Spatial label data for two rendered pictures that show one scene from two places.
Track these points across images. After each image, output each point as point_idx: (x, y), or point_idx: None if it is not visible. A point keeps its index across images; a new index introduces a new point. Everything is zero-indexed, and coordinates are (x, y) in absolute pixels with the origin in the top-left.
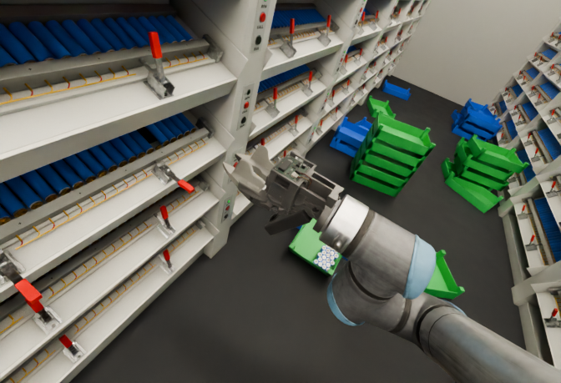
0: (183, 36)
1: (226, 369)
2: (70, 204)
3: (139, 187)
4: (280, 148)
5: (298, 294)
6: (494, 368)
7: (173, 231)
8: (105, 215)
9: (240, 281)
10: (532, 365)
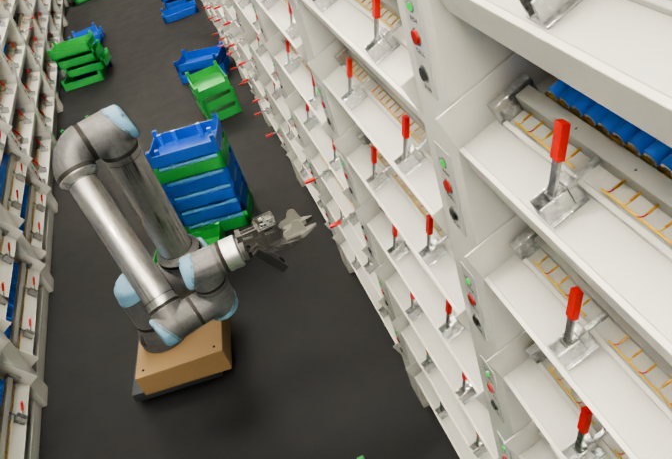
0: None
1: (309, 369)
2: None
3: (352, 209)
4: (448, 409)
5: (316, 457)
6: (148, 254)
7: (368, 271)
8: (340, 199)
9: (368, 405)
10: (138, 250)
